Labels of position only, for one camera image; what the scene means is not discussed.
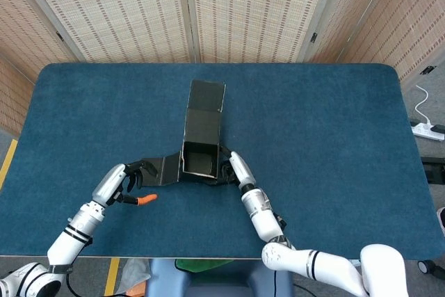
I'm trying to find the black equipment box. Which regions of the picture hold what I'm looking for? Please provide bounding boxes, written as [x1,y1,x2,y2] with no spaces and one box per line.
[421,156,445,184]

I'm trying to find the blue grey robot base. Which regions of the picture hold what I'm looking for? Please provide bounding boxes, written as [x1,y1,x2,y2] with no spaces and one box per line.
[144,258,295,297]

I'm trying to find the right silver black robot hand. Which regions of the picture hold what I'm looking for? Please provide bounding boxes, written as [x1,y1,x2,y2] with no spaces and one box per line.
[218,146,257,193]

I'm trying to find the white power cable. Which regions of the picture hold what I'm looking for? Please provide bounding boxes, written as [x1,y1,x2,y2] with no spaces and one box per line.
[414,84,434,129]

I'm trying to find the black caster wheel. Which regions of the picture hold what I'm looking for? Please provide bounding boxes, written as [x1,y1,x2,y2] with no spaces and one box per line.
[416,259,435,274]

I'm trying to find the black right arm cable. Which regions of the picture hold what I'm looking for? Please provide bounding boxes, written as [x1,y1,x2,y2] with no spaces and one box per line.
[272,268,316,297]

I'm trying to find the green cloth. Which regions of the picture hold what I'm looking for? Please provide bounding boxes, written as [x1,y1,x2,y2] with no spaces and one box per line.
[175,258,237,273]

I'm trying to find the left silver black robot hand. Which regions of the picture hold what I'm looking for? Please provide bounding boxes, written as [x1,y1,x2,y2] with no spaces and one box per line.
[91,159,159,208]

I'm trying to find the blue felt-covered table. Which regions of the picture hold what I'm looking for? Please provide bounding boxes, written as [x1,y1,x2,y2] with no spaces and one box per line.
[0,63,445,260]

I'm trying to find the yellow floor tape strip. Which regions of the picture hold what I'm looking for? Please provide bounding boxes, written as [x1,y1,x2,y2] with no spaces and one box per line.
[0,138,18,190]
[104,257,121,297]

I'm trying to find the woven folding screen panel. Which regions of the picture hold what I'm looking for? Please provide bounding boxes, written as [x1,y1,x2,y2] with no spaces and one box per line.
[10,0,195,64]
[182,0,343,64]
[305,0,396,65]
[0,0,84,84]
[0,55,35,138]
[335,0,445,84]

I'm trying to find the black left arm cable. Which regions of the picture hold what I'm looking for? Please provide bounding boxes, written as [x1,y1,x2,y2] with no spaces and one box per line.
[64,271,83,297]

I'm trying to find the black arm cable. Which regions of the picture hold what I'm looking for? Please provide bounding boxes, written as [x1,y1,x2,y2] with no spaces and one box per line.
[272,268,316,297]
[64,271,83,297]

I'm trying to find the orange object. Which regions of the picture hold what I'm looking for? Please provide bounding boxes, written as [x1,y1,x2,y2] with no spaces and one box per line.
[124,281,147,297]

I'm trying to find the black foldable cardboard box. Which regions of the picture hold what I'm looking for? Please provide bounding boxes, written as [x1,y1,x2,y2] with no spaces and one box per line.
[138,79,241,186]

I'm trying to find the clear plastic bag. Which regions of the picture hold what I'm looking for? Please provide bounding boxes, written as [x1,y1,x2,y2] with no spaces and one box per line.
[114,258,152,295]

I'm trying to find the white power strip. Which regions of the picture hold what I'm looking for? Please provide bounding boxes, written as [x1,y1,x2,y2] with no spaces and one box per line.
[410,120,445,142]

